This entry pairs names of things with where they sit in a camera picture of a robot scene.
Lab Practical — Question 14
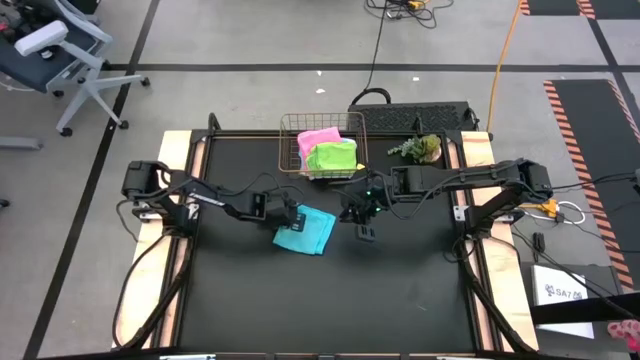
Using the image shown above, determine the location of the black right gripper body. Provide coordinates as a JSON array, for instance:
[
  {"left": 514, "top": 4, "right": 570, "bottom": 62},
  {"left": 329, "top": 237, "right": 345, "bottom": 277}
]
[{"left": 339, "top": 177, "right": 392, "bottom": 225}]

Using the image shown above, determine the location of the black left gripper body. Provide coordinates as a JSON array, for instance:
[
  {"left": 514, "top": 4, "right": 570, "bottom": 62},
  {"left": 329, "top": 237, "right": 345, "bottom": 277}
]
[{"left": 264, "top": 192, "right": 301, "bottom": 232}]

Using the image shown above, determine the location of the teal microfiber towel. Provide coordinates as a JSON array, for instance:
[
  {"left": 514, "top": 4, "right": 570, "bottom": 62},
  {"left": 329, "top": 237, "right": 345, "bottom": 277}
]
[{"left": 272, "top": 204, "right": 338, "bottom": 257}]

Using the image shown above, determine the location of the green microfiber towel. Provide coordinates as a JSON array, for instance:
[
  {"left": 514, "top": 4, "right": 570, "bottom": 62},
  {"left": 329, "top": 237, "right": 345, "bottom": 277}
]
[{"left": 305, "top": 141, "right": 359, "bottom": 176}]

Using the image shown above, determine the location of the pink microfiber towel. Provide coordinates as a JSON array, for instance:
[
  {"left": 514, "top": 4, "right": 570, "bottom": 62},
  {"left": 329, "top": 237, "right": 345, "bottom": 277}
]
[{"left": 296, "top": 126, "right": 344, "bottom": 164}]

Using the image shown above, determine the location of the small green potted plant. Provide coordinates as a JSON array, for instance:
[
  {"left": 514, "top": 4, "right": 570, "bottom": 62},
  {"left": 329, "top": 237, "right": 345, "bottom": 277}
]
[{"left": 387, "top": 133, "right": 443, "bottom": 165}]

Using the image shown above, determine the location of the black perforated computer case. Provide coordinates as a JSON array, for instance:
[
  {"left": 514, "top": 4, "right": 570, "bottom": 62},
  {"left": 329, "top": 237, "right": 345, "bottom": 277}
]
[{"left": 346, "top": 100, "right": 477, "bottom": 134}]

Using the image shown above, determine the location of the wooden table side board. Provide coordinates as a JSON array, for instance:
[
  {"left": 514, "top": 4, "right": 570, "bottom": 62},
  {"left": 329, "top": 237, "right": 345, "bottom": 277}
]
[
  {"left": 113, "top": 130, "right": 194, "bottom": 350},
  {"left": 458, "top": 130, "right": 540, "bottom": 352}
]

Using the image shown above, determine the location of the white labelled box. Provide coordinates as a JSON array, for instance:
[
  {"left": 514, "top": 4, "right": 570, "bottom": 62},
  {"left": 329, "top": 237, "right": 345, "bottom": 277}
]
[{"left": 530, "top": 263, "right": 596, "bottom": 340}]

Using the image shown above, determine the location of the black hazard-striped floor mat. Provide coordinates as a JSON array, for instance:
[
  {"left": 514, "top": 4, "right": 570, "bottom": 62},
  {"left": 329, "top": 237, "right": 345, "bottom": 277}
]
[
  {"left": 543, "top": 78, "right": 640, "bottom": 295},
  {"left": 518, "top": 0, "right": 596, "bottom": 20}
]

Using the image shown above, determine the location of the black beam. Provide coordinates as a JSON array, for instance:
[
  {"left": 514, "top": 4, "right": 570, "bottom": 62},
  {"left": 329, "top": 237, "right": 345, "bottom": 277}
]
[{"left": 529, "top": 292, "right": 640, "bottom": 325}]

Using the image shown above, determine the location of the pink patterned object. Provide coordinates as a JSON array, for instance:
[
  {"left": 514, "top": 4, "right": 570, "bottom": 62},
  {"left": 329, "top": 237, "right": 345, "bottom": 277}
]
[{"left": 606, "top": 319, "right": 640, "bottom": 354}]

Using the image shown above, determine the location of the black and red object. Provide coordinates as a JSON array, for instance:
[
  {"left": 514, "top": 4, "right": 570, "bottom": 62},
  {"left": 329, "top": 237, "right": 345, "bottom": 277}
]
[{"left": 0, "top": 0, "right": 49, "bottom": 40}]

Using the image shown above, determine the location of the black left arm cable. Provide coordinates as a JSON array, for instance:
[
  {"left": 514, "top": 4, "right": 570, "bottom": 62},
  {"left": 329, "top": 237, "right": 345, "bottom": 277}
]
[{"left": 219, "top": 172, "right": 306, "bottom": 201}]

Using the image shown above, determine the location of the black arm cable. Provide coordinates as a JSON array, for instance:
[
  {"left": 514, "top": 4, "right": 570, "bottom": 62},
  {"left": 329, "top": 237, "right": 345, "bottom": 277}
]
[
  {"left": 219, "top": 172, "right": 306, "bottom": 201},
  {"left": 369, "top": 172, "right": 451, "bottom": 222}
]

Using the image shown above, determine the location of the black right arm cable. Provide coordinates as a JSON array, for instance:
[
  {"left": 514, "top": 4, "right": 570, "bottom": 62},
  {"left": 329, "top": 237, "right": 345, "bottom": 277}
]
[{"left": 369, "top": 172, "right": 451, "bottom": 222}]

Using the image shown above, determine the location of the gold wire basket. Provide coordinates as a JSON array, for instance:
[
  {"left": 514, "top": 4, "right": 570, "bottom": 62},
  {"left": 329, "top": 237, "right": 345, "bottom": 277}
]
[{"left": 278, "top": 111, "right": 370, "bottom": 180}]

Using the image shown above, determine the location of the black table frame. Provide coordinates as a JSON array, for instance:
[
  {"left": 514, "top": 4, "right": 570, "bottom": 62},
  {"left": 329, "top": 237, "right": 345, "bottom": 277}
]
[{"left": 158, "top": 112, "right": 495, "bottom": 360}]

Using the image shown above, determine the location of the black floor cable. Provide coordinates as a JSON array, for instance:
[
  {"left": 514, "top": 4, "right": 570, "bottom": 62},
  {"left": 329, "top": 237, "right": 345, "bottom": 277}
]
[
  {"left": 349, "top": 0, "right": 394, "bottom": 107},
  {"left": 509, "top": 222, "right": 640, "bottom": 321}
]

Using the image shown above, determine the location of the black diagonal frame strut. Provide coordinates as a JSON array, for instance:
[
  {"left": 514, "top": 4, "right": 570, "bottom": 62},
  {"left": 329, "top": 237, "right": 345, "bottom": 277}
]
[
  {"left": 452, "top": 234, "right": 532, "bottom": 354},
  {"left": 119, "top": 239, "right": 192, "bottom": 351}
]

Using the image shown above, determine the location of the black looping table cable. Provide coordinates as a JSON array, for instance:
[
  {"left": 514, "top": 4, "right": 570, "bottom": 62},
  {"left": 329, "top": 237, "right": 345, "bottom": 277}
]
[{"left": 111, "top": 232, "right": 172, "bottom": 350}]

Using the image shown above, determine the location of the yellow cable connector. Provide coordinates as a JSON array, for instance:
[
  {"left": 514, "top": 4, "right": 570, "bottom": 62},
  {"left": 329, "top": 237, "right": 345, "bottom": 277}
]
[{"left": 519, "top": 198, "right": 559, "bottom": 217}]

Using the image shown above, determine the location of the black cable tangle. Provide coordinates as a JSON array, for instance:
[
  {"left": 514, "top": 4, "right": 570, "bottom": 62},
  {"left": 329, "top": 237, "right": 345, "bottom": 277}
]
[{"left": 364, "top": 0, "right": 455, "bottom": 30}]

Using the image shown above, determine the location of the yellow floor cable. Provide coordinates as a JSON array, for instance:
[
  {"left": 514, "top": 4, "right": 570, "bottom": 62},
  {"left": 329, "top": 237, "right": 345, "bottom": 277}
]
[{"left": 486, "top": 0, "right": 524, "bottom": 133}]

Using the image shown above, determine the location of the white cable loop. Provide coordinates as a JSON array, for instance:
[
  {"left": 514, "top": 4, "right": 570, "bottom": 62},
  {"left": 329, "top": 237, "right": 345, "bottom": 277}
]
[{"left": 529, "top": 199, "right": 587, "bottom": 226}]

